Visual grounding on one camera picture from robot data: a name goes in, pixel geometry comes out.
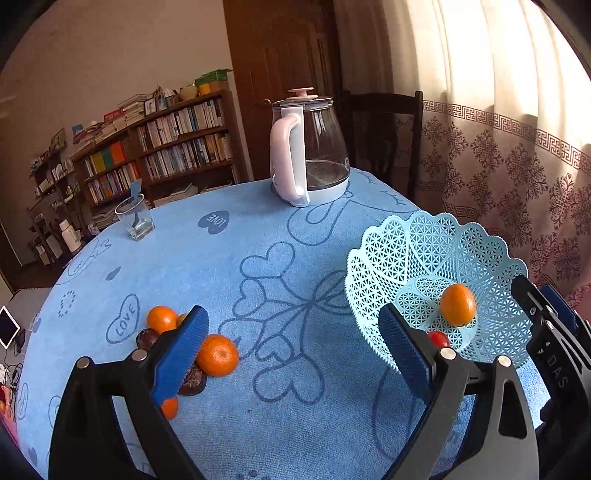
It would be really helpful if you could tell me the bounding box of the orange tangerine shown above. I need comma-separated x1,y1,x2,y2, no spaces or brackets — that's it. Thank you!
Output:
146,305,178,335
197,334,239,377

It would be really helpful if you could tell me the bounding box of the dark passion fruit small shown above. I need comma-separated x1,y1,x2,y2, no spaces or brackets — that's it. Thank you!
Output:
177,361,207,396

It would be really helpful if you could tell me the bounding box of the small red tomato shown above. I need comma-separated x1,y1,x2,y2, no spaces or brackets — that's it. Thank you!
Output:
428,331,451,349

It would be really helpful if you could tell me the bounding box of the brown wooden door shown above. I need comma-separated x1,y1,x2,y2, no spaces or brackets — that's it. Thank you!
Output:
223,0,342,180

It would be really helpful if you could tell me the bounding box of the dark wooden chair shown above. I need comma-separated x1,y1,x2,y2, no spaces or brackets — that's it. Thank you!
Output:
339,90,424,202

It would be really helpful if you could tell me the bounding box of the small brown kiwi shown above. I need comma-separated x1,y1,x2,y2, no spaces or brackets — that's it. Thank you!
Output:
176,313,187,327

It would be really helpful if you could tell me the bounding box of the orange tangerine low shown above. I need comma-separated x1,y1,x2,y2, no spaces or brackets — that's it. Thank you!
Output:
160,396,178,420

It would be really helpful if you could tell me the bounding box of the clear drinking glass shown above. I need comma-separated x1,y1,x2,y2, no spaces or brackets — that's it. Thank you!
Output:
115,193,155,241

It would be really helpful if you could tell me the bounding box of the small dark side shelf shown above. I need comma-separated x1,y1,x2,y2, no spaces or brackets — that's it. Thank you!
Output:
27,146,88,266

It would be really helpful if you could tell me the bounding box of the light blue lattice fruit basket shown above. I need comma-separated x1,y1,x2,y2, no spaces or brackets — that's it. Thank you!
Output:
345,211,531,367

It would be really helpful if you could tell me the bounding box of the patterned beige curtain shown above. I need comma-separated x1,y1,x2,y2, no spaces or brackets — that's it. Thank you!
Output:
335,1,590,313

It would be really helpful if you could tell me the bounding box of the white thermos bottle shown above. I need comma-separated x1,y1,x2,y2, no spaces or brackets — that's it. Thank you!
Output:
59,219,82,254

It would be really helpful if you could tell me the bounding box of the orange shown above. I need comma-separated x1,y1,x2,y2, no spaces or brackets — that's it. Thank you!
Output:
440,283,477,327

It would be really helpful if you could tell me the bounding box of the dark passion fruit large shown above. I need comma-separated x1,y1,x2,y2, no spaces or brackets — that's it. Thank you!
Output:
135,328,159,351

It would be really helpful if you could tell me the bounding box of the white tablet on stand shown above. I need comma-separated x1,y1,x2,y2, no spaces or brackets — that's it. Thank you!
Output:
0,306,21,349

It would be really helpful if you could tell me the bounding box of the wooden bookshelf with books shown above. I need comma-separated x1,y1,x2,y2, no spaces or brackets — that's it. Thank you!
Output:
71,89,247,231

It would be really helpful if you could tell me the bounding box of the glass kettle with pink handle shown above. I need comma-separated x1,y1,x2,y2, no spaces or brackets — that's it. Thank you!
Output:
270,87,351,208

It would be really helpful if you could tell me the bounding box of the blue heart-print tablecloth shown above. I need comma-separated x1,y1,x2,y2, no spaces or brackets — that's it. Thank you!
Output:
16,171,424,479

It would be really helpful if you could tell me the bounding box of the metal spoon in glass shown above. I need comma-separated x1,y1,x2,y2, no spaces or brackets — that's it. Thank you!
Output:
130,179,142,229

